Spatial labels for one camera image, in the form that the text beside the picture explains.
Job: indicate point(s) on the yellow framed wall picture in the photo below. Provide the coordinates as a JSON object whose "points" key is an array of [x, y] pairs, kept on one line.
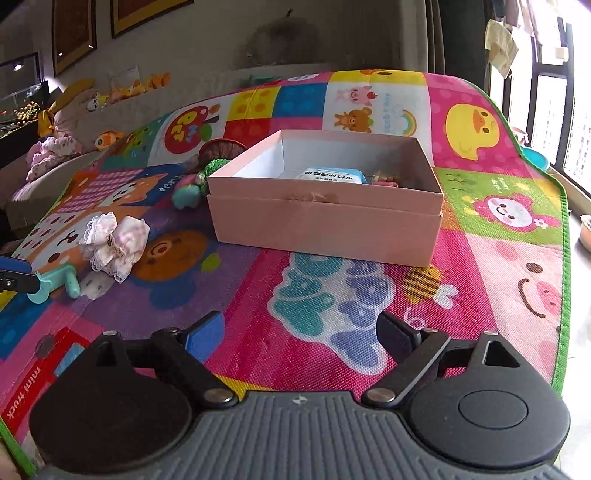
{"points": [[147, 11]]}

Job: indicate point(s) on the grey curtain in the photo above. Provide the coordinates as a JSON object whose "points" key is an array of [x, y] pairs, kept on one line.
{"points": [[422, 32]]}

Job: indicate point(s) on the white frilly cloth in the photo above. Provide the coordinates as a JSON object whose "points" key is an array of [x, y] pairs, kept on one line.
{"points": [[115, 242]]}

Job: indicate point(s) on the beige hanging cloth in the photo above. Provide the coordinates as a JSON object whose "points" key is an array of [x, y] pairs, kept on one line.
{"points": [[501, 46]]}

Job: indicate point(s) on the teal plastic toy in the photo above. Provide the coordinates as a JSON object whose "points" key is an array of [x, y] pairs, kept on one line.
{"points": [[48, 284]]}

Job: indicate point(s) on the orange fish plush toy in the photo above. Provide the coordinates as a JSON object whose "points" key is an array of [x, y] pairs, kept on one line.
{"points": [[108, 139]]}

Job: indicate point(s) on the black window frame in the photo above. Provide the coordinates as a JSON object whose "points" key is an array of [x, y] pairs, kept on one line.
{"points": [[531, 92]]}

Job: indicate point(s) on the colourful cartoon play mat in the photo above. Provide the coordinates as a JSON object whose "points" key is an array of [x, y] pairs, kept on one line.
{"points": [[323, 300]]}

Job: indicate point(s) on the knitted doll with brown hat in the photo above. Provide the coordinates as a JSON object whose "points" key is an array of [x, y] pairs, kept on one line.
{"points": [[221, 150]]}

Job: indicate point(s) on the yellow banana plush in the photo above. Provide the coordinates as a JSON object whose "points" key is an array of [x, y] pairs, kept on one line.
{"points": [[69, 94]]}

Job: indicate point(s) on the small white plush toy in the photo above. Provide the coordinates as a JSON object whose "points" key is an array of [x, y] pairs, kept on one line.
{"points": [[94, 101]]}

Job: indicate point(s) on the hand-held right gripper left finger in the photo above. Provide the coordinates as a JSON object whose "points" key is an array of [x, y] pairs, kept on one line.
{"points": [[203, 334]]}

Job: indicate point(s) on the yellow plush toy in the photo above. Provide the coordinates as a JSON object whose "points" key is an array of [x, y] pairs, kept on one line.
{"points": [[138, 87]]}

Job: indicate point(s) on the glass fish tank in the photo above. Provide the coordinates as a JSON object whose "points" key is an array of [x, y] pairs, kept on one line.
{"points": [[23, 92]]}

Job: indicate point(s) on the pink cardboard box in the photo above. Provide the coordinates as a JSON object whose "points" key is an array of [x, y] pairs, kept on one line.
{"points": [[323, 226]]}

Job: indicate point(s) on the small pink packet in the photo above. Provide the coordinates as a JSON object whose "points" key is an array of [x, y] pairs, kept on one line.
{"points": [[385, 183]]}

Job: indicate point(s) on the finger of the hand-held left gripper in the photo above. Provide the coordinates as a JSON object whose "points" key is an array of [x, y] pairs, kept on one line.
{"points": [[14, 266]]}

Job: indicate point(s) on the blue white packet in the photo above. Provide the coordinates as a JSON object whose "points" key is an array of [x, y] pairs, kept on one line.
{"points": [[330, 175]]}

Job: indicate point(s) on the grey neck pillow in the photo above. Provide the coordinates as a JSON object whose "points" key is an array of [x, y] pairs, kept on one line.
{"points": [[286, 39]]}

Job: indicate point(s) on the metal bowl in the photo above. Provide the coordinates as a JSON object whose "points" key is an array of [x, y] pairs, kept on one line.
{"points": [[585, 230]]}

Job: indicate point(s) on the dark framed wall picture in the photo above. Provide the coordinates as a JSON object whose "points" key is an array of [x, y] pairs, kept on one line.
{"points": [[74, 32]]}

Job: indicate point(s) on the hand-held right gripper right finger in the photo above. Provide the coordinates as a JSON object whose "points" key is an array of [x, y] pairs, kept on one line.
{"points": [[392, 333]]}

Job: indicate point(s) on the pink floral cloth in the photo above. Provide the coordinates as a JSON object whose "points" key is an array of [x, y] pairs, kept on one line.
{"points": [[51, 152]]}

